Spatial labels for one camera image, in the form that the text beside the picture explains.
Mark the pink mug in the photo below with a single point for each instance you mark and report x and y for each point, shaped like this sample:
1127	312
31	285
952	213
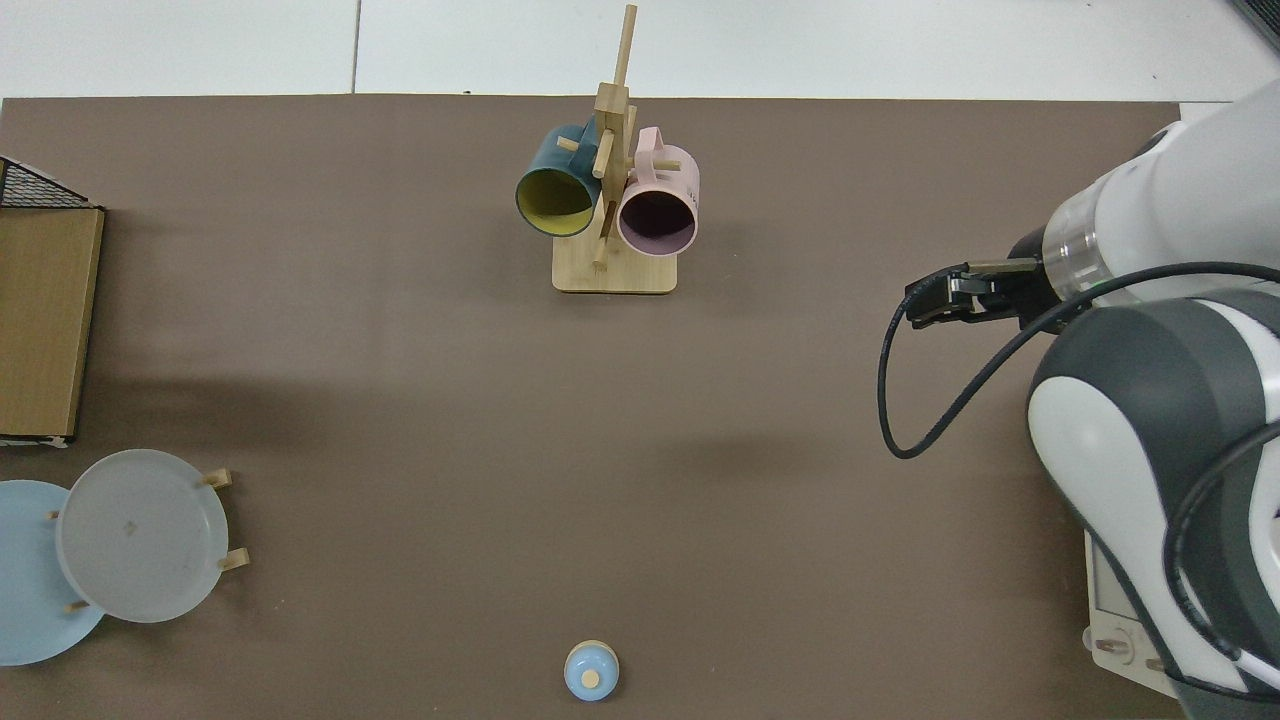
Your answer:
672	175

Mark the wooden cup stand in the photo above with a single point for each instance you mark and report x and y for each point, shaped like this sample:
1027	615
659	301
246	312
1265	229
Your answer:
615	275

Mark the pale toaster oven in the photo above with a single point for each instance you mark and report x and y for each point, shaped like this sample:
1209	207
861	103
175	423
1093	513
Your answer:
1110	640

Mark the dark blue mug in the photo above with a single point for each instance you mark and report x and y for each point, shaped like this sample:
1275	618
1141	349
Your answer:
555	195

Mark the brown table cloth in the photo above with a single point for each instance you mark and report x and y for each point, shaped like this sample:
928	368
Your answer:
450	400

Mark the small blue round bell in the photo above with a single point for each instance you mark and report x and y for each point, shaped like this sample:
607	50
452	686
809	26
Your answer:
591	672

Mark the wooden plate rack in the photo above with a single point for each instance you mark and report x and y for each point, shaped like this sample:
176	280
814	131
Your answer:
222	478

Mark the grey plate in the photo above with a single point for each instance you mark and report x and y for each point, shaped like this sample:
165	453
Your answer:
140	535

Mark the light blue plate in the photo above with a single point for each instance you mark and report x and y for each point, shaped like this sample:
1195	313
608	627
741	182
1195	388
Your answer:
25	600

